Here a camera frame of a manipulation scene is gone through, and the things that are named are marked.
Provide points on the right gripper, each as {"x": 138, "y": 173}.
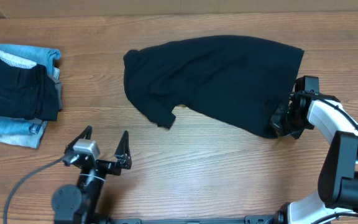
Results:
{"x": 282, "y": 118}

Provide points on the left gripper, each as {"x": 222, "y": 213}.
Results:
{"x": 123, "y": 158}

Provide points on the black t-shirt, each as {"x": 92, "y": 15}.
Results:
{"x": 239, "y": 80}

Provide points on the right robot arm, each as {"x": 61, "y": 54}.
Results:
{"x": 337, "y": 192}

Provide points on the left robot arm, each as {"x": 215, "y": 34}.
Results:
{"x": 77, "y": 203}

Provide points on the grey folded garment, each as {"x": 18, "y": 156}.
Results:
{"x": 58, "y": 87}

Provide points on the folded blue jeans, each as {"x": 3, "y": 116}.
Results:
{"x": 21, "y": 132}

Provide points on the folded light blue garment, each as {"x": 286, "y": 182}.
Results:
{"x": 41, "y": 55}

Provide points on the folded black garment on stack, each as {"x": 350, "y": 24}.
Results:
{"x": 27, "y": 93}

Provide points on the white mesh garment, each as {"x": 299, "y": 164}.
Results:
{"x": 16, "y": 61}

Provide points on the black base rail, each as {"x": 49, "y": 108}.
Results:
{"x": 249, "y": 219}

